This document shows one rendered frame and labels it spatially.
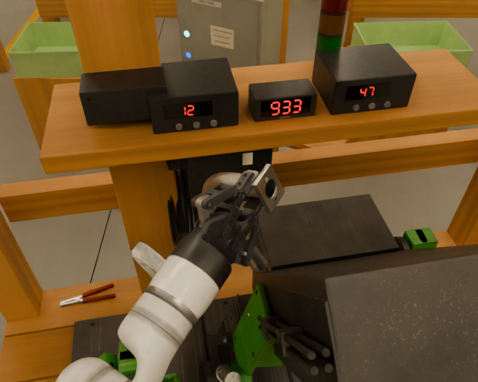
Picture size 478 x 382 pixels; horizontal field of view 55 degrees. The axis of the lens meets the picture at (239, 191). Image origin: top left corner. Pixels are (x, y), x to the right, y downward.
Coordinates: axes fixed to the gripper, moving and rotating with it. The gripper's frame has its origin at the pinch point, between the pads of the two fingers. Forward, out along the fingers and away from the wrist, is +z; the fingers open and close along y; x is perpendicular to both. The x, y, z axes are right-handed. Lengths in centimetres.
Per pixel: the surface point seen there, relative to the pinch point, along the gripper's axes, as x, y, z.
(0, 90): 369, -62, 100
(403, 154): 9, -50, 58
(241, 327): 20.6, -43.1, -5.3
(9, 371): 76, -43, -41
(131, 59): 32.4, 11.9, 15.3
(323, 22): 10.2, 0.3, 42.7
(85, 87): 34.6, 13.0, 5.6
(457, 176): 48, -202, 191
